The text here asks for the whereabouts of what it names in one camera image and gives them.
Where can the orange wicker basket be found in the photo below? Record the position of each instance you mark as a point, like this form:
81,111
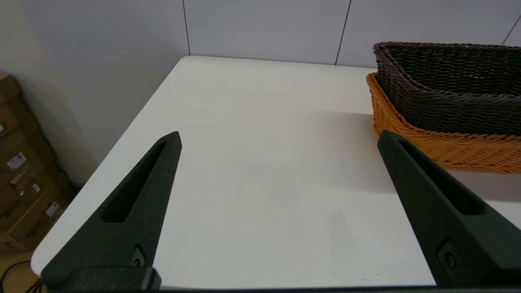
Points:
468,152

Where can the brown cardboard box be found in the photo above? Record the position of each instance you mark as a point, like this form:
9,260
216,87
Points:
36,224
28,150
8,91
49,183

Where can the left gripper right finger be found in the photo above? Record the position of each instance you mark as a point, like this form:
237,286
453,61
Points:
456,232

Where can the dark brown wicker basket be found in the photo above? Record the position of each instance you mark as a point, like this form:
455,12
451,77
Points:
447,81

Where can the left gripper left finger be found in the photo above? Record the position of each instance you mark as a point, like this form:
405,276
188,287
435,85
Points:
134,232

